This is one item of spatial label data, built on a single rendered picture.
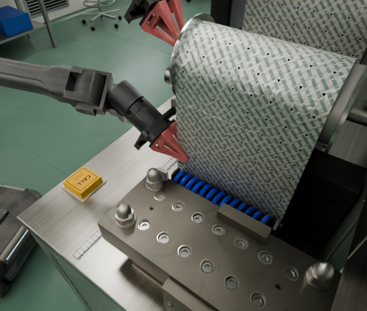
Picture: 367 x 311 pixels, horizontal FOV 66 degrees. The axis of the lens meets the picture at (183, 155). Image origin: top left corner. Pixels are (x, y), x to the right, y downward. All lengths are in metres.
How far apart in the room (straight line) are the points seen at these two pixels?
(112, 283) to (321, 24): 0.63
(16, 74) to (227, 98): 0.41
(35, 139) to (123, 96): 1.97
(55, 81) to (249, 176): 0.41
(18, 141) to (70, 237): 1.90
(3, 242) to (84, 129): 1.15
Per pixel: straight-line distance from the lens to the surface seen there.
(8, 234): 1.66
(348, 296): 0.34
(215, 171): 0.55
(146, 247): 0.51
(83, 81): 0.60
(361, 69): 0.44
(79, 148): 2.30
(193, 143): 0.54
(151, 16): 0.55
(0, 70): 0.67
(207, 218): 0.54
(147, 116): 0.57
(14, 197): 1.80
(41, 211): 0.78
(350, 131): 1.05
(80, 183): 0.77
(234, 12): 0.84
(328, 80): 0.41
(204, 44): 0.46
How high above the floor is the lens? 1.48
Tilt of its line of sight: 45 degrees down
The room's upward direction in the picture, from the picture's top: straight up
